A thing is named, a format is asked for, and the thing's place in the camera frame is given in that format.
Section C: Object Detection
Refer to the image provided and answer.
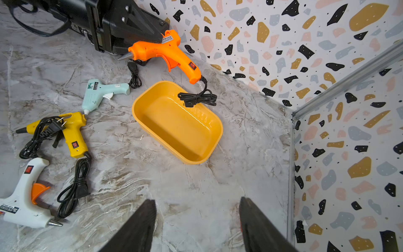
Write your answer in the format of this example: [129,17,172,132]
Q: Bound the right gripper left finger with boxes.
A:
[101,199,157,252]

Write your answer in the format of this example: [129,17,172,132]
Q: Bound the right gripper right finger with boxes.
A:
[239,197,296,252]

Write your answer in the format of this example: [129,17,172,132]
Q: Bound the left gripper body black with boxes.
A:
[85,0,170,55]

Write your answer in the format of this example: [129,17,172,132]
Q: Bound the orange hot glue gun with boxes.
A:
[118,29,218,108]

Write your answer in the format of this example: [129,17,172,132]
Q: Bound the yellow hot glue gun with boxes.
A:
[15,112,93,219]

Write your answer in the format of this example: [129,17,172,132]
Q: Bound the white hot glue gun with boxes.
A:
[1,157,63,228]

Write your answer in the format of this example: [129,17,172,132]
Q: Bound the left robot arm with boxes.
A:
[4,0,170,55]

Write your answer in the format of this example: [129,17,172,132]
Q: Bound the mint green hot glue gun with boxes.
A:
[81,62,142,116]

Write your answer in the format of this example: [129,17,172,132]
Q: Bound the yellow plastic storage box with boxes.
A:
[132,81,224,165]

